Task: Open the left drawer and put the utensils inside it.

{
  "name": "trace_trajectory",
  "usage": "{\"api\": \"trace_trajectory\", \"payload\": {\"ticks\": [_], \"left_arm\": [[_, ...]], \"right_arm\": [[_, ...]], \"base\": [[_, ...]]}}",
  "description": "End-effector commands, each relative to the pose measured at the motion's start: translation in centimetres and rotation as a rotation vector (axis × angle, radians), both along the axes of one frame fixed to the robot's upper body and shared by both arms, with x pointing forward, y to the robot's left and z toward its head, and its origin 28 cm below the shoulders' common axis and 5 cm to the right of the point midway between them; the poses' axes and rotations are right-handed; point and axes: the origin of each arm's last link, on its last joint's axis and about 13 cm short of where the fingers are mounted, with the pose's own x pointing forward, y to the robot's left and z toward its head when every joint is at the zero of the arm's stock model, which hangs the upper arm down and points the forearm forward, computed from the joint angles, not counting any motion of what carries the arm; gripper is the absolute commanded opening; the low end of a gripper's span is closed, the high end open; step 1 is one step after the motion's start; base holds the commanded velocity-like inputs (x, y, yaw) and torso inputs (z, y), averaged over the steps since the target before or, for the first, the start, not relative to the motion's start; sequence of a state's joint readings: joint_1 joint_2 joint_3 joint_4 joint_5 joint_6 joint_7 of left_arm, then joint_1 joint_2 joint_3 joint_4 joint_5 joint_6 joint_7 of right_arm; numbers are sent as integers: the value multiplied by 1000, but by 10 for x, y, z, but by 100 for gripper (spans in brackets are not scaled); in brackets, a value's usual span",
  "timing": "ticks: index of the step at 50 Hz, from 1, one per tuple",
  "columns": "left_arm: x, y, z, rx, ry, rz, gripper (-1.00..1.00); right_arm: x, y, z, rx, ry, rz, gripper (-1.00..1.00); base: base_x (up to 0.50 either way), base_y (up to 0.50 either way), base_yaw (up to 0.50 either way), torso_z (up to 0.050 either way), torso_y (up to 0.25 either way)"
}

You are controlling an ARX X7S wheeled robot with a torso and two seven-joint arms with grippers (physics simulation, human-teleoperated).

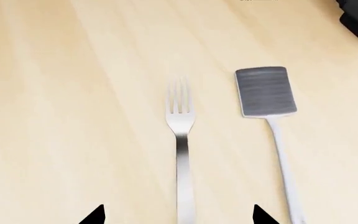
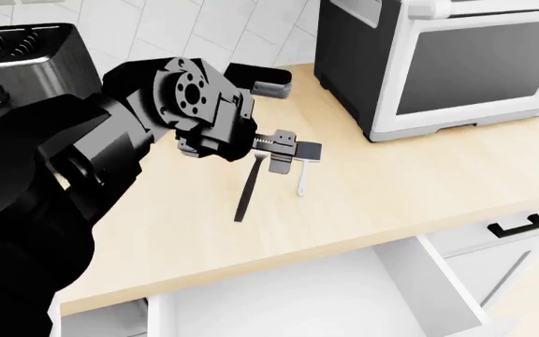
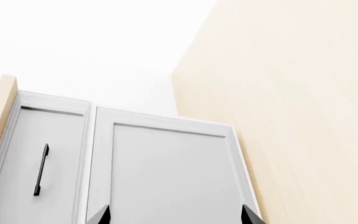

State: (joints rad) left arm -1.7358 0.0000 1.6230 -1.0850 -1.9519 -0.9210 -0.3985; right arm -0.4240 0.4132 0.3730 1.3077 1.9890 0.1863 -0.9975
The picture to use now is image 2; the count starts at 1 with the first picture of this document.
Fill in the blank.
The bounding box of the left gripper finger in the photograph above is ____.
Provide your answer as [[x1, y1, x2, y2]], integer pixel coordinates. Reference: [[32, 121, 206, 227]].
[[268, 129, 301, 176], [177, 138, 202, 158]]

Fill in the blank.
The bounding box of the white open drawer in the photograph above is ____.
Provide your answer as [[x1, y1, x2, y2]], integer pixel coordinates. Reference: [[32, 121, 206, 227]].
[[146, 233, 491, 337]]

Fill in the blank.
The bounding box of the white closed drawer front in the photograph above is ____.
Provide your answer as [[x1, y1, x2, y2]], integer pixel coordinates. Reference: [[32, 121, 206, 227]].
[[424, 205, 539, 259]]

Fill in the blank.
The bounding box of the black fork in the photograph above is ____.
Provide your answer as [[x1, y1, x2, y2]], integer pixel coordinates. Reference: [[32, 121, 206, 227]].
[[233, 150, 270, 224]]

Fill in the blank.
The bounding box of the black toaster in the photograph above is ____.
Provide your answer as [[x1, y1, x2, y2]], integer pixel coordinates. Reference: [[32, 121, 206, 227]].
[[0, 22, 106, 141]]

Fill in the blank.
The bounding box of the white and black microwave oven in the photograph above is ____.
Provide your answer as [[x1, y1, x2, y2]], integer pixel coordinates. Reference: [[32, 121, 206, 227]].
[[313, 0, 539, 143]]

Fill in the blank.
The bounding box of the white cabinet door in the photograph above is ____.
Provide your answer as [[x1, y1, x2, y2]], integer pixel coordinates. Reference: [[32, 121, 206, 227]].
[[441, 242, 539, 307]]

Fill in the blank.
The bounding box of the white-handled black spatula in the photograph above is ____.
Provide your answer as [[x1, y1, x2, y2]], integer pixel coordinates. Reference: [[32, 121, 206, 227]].
[[296, 141, 324, 198]]

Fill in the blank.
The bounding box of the black drawer handle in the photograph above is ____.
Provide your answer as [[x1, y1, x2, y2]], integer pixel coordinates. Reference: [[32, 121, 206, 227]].
[[486, 212, 539, 239]]

